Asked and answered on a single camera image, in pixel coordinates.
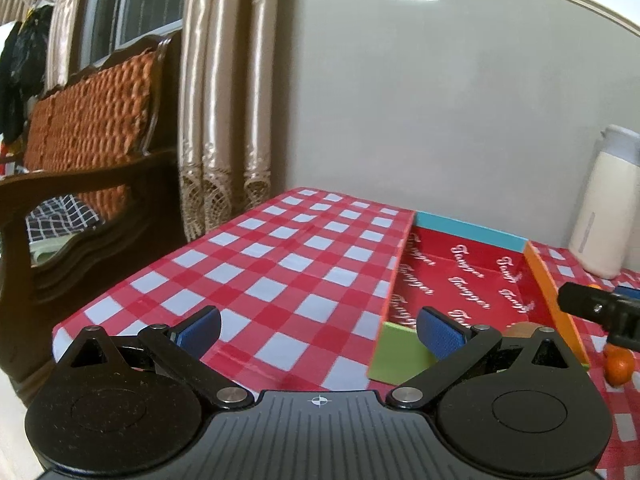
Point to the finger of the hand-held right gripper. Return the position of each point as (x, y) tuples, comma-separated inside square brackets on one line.
[(590, 302), (629, 293)]

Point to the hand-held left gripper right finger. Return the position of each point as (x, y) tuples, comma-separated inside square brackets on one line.
[(440, 332)]

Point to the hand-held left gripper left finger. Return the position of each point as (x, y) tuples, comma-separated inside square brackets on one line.
[(200, 327)]

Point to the colourful cardboard box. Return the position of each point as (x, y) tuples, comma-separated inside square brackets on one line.
[(465, 280)]

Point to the mandarin orange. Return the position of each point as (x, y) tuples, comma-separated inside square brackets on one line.
[(619, 369)]

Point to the white thermos jug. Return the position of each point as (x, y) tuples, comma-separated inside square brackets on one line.
[(602, 200)]

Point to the red checked tablecloth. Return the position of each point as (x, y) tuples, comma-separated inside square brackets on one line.
[(280, 270)]

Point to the light green cloth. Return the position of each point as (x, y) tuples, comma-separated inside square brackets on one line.
[(47, 251)]

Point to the dark checked cloth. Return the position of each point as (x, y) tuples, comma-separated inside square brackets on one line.
[(60, 217)]

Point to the beige satin curtain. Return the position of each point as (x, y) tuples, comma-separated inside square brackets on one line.
[(225, 100), (65, 25)]

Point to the wooden sofa with orange cushion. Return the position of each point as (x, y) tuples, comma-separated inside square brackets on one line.
[(90, 120)]

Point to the dark hanging clothes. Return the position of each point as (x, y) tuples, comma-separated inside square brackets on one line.
[(20, 70)]

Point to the window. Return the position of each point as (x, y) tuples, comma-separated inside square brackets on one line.
[(135, 10)]

